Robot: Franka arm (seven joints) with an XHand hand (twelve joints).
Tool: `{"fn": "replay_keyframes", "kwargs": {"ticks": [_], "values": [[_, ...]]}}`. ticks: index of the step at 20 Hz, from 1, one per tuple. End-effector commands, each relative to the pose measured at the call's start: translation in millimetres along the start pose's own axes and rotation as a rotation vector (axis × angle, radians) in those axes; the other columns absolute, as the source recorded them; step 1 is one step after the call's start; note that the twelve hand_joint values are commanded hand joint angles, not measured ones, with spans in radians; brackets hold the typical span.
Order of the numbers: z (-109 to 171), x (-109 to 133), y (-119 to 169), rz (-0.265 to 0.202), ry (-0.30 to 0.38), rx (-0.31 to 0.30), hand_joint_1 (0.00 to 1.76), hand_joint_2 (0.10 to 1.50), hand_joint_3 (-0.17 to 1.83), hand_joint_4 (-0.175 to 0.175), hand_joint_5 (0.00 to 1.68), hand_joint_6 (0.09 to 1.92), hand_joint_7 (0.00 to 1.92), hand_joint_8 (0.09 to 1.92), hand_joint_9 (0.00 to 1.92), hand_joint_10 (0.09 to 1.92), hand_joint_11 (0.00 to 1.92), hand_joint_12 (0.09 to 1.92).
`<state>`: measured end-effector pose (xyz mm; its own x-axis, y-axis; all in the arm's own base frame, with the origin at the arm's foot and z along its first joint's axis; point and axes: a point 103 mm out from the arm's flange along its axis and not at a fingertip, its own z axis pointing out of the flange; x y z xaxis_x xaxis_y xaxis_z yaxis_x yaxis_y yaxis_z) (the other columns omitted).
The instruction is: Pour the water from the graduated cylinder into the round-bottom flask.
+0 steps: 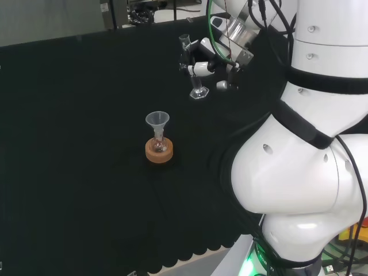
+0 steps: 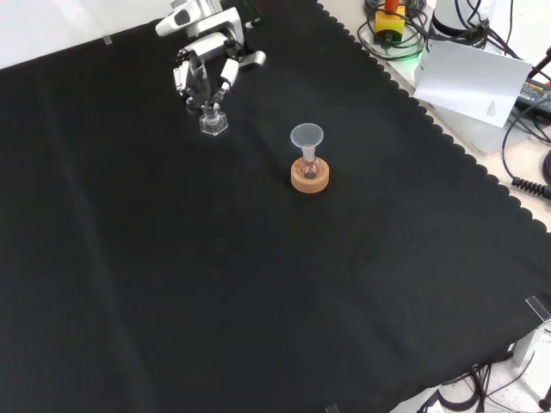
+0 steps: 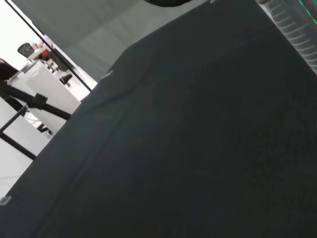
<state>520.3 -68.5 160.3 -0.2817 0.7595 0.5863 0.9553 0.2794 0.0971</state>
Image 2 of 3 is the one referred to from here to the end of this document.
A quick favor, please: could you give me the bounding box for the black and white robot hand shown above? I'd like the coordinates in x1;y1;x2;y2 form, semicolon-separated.
172;47;240;114

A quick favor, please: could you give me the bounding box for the clear graduated cylinder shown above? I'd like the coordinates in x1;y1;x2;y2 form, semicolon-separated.
199;101;229;137

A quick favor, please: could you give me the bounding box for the clear round-bottom flask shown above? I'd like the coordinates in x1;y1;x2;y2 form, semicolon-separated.
300;147;322;181

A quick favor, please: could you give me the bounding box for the clear plastic funnel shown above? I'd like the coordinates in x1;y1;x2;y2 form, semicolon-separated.
289;123;325;158

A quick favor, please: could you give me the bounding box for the black cloth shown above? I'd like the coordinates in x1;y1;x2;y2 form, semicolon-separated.
0;0;551;413

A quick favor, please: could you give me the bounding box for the yellow stop button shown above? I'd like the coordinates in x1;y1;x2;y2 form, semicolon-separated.
372;0;407;46

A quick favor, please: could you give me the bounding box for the black power adapter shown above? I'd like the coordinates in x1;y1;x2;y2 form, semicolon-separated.
511;76;551;116

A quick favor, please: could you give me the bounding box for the cork ring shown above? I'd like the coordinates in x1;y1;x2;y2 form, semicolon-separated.
290;157;331;194

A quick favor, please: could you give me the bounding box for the black coiled cable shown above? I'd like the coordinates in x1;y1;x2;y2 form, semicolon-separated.
511;176;551;198

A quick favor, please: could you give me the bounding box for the white bench leg bracket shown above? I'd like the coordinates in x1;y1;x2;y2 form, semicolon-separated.
511;294;551;367

